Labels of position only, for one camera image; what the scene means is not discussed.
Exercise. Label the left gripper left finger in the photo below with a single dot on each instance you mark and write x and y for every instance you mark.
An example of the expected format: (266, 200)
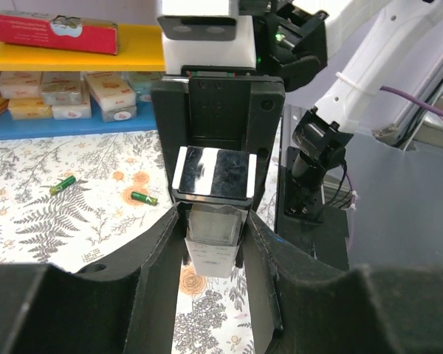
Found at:
(124, 302)

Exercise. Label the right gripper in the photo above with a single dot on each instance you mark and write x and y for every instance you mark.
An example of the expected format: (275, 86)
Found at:
(233, 113)

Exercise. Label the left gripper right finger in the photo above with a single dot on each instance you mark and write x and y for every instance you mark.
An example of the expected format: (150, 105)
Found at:
(301, 305)

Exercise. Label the white remote control back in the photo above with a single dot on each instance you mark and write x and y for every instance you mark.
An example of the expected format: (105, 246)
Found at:
(212, 238)

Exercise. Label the green battery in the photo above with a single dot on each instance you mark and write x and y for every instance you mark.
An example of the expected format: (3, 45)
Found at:
(142, 198)
(62, 185)

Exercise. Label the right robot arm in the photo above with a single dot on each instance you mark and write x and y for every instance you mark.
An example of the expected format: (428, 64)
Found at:
(295, 40)

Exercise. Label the floral table mat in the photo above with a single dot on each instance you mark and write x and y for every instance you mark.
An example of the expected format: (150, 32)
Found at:
(96, 215)

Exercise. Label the blue yellow pink shelf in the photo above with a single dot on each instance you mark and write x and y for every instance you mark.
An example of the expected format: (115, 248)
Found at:
(139, 61)

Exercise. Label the red box on shelf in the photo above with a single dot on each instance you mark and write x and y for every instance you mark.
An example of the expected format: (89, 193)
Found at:
(59, 32)

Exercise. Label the yellow soap pack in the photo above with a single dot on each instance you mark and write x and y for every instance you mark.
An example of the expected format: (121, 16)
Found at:
(20, 95)

